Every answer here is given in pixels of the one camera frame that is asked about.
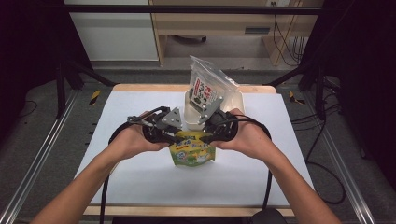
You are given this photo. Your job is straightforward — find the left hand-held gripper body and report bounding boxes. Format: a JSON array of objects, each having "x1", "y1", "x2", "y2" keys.
[{"x1": 141, "y1": 105, "x2": 183, "y2": 145}]

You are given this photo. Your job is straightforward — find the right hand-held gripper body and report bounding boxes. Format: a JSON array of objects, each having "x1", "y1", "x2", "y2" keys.
[{"x1": 197, "y1": 95, "x2": 240, "y2": 144}]

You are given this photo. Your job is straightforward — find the green and yellow pouch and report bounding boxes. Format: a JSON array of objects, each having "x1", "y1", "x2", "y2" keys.
[{"x1": 167, "y1": 130, "x2": 218, "y2": 168}]

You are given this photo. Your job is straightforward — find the white plastic container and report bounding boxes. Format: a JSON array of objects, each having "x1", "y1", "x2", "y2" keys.
[{"x1": 183, "y1": 88, "x2": 247, "y2": 132}]

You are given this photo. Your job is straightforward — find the clear dried seaweed packet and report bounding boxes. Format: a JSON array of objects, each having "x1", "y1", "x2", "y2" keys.
[{"x1": 188, "y1": 55, "x2": 241, "y2": 115}]

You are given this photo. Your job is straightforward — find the person's right hand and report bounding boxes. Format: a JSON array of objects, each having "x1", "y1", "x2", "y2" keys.
[{"x1": 211, "y1": 107, "x2": 276, "y2": 162}]

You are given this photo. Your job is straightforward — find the person's left hand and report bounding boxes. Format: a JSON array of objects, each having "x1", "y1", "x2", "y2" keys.
[{"x1": 115, "y1": 111, "x2": 171, "y2": 161}]

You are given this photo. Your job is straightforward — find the white table mat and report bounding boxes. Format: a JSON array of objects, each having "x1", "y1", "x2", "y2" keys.
[{"x1": 76, "y1": 90, "x2": 315, "y2": 208}]

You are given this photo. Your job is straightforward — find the wooden table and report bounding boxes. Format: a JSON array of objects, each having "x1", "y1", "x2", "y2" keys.
[{"x1": 83, "y1": 83, "x2": 295, "y2": 217}]

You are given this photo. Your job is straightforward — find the yellow and black tape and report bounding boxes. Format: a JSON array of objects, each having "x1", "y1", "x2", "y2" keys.
[
  {"x1": 287, "y1": 91, "x2": 306, "y2": 106},
  {"x1": 89, "y1": 89, "x2": 103, "y2": 107}
]

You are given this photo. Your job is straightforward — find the white cabinet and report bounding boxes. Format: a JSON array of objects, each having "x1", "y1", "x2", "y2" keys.
[{"x1": 63, "y1": 0, "x2": 160, "y2": 63}]

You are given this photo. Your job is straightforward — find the dark round object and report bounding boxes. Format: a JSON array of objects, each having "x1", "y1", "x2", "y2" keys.
[{"x1": 251, "y1": 207, "x2": 288, "y2": 224}]

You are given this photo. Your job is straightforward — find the black metal stand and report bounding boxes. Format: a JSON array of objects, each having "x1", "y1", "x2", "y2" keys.
[
  {"x1": 55, "y1": 58, "x2": 117, "y2": 119},
  {"x1": 266, "y1": 58, "x2": 329, "y2": 121}
]

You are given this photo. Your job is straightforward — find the light wooden desk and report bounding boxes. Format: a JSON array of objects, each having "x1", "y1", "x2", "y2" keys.
[{"x1": 148, "y1": 0, "x2": 322, "y2": 67}]

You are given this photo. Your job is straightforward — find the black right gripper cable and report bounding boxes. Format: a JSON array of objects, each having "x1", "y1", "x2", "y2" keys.
[{"x1": 218, "y1": 113, "x2": 274, "y2": 210}]

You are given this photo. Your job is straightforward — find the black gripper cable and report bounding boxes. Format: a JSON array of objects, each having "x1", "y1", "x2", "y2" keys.
[
  {"x1": 99, "y1": 105, "x2": 172, "y2": 224},
  {"x1": 218, "y1": 113, "x2": 274, "y2": 210}
]

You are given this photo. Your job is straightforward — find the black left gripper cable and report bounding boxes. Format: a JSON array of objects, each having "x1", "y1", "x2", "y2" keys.
[{"x1": 99, "y1": 105, "x2": 172, "y2": 224}]

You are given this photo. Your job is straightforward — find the hanging black cables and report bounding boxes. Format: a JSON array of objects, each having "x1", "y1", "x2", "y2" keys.
[{"x1": 271, "y1": 1, "x2": 308, "y2": 67}]

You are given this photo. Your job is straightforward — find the black horizontal frame bar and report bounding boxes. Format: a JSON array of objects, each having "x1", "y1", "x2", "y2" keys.
[{"x1": 64, "y1": 4, "x2": 323, "y2": 16}]

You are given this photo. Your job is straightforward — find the aluminium floor rail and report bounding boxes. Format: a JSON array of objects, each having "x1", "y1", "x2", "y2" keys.
[
  {"x1": 0, "y1": 89, "x2": 79, "y2": 224},
  {"x1": 302, "y1": 92, "x2": 376, "y2": 224}
]

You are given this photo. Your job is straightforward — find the thin black floor cable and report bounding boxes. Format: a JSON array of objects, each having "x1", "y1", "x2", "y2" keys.
[{"x1": 18, "y1": 99, "x2": 39, "y2": 119}]

